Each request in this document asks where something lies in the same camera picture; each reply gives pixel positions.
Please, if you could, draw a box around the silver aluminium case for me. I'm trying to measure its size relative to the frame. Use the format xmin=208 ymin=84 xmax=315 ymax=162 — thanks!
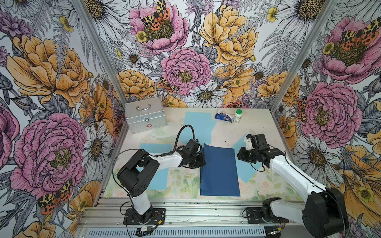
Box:
xmin=125 ymin=97 xmax=167 ymax=133

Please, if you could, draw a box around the black corrugated cable hose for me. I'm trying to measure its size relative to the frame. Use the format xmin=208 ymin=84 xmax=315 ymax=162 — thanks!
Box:
xmin=171 ymin=124 xmax=195 ymax=155

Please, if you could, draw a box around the aluminium rail base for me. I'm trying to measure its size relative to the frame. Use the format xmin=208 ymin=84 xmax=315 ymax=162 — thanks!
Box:
xmin=75 ymin=198 xmax=311 ymax=238

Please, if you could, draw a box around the floral table mat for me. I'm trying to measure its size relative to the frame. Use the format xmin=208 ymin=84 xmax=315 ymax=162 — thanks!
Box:
xmin=102 ymin=138 xmax=302 ymax=201

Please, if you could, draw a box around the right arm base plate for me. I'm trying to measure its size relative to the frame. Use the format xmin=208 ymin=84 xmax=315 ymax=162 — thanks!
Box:
xmin=242 ymin=207 xmax=289 ymax=224

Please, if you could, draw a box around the clear plastic lid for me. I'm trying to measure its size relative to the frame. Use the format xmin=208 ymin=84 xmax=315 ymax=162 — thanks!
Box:
xmin=150 ymin=126 xmax=178 ymax=139

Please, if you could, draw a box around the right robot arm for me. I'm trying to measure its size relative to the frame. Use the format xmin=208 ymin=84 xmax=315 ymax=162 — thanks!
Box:
xmin=237 ymin=134 xmax=349 ymax=238

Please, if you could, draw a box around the blue gauze bandage packet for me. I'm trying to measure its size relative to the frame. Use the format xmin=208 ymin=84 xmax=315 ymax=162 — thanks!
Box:
xmin=214 ymin=109 xmax=233 ymax=123

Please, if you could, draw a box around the white bottle green cap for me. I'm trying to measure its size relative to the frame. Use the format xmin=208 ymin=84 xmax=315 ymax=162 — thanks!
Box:
xmin=234 ymin=109 xmax=243 ymax=123

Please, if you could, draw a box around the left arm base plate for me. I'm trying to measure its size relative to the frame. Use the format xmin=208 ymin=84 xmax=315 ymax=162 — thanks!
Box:
xmin=123 ymin=208 xmax=166 ymax=225

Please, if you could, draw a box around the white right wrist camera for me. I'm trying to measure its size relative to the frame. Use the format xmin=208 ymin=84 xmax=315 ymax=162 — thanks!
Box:
xmin=244 ymin=134 xmax=254 ymax=151

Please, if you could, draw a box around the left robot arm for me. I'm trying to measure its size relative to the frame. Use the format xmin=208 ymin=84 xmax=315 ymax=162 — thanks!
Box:
xmin=117 ymin=138 xmax=206 ymax=225

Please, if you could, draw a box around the dark blue paper large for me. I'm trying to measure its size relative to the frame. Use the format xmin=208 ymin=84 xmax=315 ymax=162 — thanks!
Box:
xmin=200 ymin=144 xmax=241 ymax=197

